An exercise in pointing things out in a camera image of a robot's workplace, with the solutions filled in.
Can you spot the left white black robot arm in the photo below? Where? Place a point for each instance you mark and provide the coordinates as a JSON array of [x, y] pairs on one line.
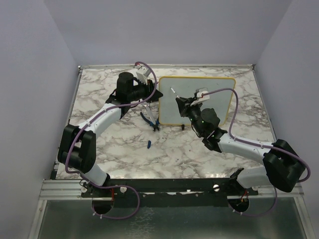
[[77, 150]]

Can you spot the blue whiteboard marker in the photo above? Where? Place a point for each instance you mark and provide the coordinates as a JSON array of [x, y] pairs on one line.
[[176, 95]]

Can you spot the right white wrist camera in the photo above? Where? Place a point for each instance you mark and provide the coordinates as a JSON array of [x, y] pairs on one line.
[[200, 96]]

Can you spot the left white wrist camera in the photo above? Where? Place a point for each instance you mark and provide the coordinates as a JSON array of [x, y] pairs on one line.
[[142, 74]]

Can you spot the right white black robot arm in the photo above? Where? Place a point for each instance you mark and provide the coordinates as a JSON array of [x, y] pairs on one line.
[[279, 164]]

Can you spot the blue marker cap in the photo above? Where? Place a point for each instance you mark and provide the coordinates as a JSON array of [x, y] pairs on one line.
[[149, 144]]

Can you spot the blue handled pliers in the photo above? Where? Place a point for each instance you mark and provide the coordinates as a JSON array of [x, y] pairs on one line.
[[154, 125]]

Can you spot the aluminium frame rail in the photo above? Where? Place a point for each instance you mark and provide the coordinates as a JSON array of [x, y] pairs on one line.
[[60, 190]]

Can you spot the yellow framed whiteboard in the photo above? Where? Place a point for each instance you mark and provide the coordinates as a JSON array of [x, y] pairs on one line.
[[191, 87]]

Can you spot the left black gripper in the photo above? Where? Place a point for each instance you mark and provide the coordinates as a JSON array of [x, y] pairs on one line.
[[149, 89]]

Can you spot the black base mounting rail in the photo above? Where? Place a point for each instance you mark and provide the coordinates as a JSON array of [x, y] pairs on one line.
[[170, 192]]

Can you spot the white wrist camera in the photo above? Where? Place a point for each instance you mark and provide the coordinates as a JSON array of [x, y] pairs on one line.
[[200, 96], [142, 74]]

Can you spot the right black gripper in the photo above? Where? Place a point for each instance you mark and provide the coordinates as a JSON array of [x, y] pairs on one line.
[[187, 101]]

